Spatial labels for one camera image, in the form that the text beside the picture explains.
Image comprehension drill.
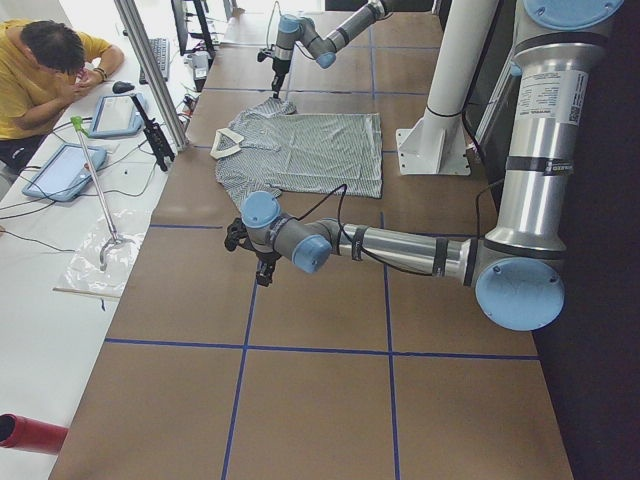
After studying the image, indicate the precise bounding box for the black monitor stand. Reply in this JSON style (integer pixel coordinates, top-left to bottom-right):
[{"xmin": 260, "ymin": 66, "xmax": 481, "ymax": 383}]
[{"xmin": 171, "ymin": 0, "xmax": 232, "ymax": 59}]

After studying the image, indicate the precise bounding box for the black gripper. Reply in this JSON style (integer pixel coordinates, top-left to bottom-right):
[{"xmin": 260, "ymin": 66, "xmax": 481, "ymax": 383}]
[
  {"xmin": 271, "ymin": 58, "xmax": 290, "ymax": 99},
  {"xmin": 256, "ymin": 251, "xmax": 281, "ymax": 286}
]

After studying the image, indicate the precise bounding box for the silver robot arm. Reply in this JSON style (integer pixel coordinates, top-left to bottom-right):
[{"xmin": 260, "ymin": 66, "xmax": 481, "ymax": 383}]
[
  {"xmin": 225, "ymin": 1, "xmax": 624, "ymax": 331},
  {"xmin": 258, "ymin": 1, "xmax": 393, "ymax": 98}
]

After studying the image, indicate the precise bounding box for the black keyboard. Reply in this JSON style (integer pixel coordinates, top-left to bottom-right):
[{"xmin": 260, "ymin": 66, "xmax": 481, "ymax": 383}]
[{"xmin": 149, "ymin": 38, "xmax": 170, "ymax": 81}]

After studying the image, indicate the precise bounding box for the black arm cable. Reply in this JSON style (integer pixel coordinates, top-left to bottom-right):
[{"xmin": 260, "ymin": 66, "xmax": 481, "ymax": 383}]
[{"xmin": 294, "ymin": 177, "xmax": 506, "ymax": 277}]

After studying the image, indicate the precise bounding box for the blue white striped polo shirt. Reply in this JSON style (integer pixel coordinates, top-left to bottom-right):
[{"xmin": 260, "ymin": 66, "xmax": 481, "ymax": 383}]
[{"xmin": 210, "ymin": 98, "xmax": 383, "ymax": 206}]

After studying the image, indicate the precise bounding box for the wooden stick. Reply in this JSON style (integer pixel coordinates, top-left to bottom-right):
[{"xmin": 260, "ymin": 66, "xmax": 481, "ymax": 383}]
[{"xmin": 52, "ymin": 287, "xmax": 121, "ymax": 299}]

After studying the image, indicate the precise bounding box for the red cylinder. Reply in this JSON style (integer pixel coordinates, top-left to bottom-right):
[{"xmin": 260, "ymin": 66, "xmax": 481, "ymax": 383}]
[{"xmin": 1, "ymin": 413, "xmax": 68, "ymax": 455}]

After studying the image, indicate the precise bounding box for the clear plastic bag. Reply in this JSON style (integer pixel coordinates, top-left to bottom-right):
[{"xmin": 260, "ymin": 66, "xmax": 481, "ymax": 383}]
[{"xmin": 55, "ymin": 209, "xmax": 150, "ymax": 298}]

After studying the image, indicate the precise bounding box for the near blue teach pendant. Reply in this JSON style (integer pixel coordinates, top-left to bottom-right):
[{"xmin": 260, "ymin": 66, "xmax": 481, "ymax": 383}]
[{"xmin": 22, "ymin": 143, "xmax": 92, "ymax": 202}]

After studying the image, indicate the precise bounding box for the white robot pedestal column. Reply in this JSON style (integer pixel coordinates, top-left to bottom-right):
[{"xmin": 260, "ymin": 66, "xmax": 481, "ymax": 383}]
[{"xmin": 396, "ymin": 0, "xmax": 498, "ymax": 176}]

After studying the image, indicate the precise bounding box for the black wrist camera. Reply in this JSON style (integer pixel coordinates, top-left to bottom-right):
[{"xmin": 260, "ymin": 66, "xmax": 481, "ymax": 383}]
[
  {"xmin": 257, "ymin": 45, "xmax": 275, "ymax": 62},
  {"xmin": 224, "ymin": 217, "xmax": 253, "ymax": 252}
]

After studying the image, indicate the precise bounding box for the aluminium frame post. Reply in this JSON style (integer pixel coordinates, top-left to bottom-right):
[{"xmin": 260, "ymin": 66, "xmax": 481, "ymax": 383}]
[{"xmin": 114, "ymin": 0, "xmax": 188, "ymax": 152}]

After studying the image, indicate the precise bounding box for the metal reacher grabber tool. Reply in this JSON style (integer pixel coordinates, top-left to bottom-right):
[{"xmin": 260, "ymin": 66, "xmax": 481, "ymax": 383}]
[{"xmin": 70, "ymin": 116, "xmax": 140, "ymax": 272}]

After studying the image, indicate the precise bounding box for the person in yellow shirt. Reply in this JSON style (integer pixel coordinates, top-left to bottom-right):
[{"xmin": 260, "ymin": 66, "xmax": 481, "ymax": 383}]
[{"xmin": 1, "ymin": 19, "xmax": 124, "ymax": 174}]

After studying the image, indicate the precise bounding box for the black computer mouse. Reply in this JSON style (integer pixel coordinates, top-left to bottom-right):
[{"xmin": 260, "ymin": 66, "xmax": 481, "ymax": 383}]
[{"xmin": 112, "ymin": 81, "xmax": 135, "ymax": 95}]

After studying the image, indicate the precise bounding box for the far blue teach pendant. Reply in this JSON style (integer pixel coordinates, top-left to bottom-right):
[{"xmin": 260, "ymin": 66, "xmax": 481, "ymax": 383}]
[{"xmin": 88, "ymin": 93, "xmax": 148, "ymax": 139}]

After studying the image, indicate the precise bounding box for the blue teach pendant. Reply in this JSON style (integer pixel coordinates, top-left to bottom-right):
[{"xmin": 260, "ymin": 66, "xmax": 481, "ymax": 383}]
[
  {"xmin": 88, "ymin": 93, "xmax": 148, "ymax": 139},
  {"xmin": 22, "ymin": 143, "xmax": 92, "ymax": 202}
]

